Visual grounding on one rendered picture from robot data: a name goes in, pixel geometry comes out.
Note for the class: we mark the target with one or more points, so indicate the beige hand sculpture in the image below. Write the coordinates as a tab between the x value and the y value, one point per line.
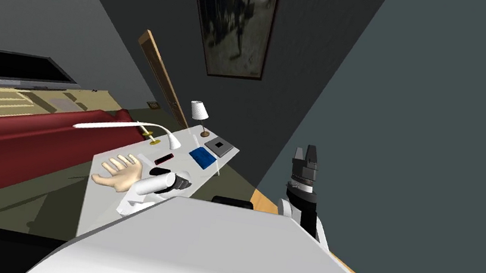
121	175

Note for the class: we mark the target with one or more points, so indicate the grey square box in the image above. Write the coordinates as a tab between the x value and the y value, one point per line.
219	146

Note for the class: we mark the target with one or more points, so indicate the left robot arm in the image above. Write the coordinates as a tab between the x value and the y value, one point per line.
154	184

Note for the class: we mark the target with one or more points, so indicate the dark framed wall picture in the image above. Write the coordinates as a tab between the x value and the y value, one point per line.
236	20

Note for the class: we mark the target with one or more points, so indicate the red and black phone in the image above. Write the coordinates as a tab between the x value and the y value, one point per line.
164	159

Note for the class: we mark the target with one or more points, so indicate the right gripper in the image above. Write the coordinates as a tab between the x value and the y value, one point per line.
304	171

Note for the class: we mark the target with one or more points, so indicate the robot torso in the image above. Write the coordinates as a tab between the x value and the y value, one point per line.
215	257

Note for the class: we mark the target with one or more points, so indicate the brown wooden door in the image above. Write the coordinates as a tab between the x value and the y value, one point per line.
161	73

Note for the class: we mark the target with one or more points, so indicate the white desk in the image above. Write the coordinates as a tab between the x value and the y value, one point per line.
101	204

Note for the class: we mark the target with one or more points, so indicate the blue book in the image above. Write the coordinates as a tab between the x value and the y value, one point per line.
202	157

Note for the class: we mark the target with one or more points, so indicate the white curved desk lamp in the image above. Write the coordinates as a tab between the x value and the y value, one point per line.
119	125

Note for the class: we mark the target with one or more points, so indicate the black flat television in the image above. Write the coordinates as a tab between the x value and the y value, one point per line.
3	64

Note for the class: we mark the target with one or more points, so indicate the red sofa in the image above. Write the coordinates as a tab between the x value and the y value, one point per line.
6	139

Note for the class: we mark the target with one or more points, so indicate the small white shade lamp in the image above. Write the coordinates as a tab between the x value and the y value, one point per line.
199	110

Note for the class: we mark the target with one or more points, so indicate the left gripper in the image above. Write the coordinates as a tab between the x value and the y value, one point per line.
183	183

